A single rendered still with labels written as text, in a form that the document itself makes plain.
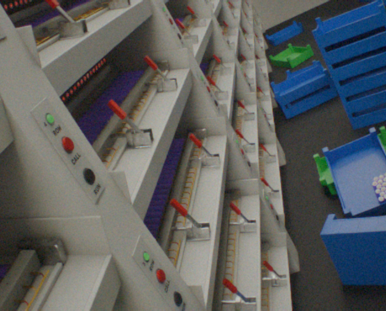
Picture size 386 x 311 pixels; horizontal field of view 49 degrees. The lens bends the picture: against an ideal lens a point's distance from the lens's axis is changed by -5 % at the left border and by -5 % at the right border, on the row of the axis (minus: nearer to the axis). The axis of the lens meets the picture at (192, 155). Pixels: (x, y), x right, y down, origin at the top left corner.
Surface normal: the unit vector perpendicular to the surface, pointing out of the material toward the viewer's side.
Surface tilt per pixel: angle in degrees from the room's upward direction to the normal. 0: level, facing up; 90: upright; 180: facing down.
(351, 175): 18
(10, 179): 90
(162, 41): 90
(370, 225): 0
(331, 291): 0
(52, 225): 90
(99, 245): 90
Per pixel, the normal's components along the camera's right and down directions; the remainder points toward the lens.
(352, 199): -0.48, -0.62
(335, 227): -0.47, -0.80
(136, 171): -0.14, -0.89
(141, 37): -0.11, 0.46
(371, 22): -0.32, 0.54
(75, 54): 0.98, -0.07
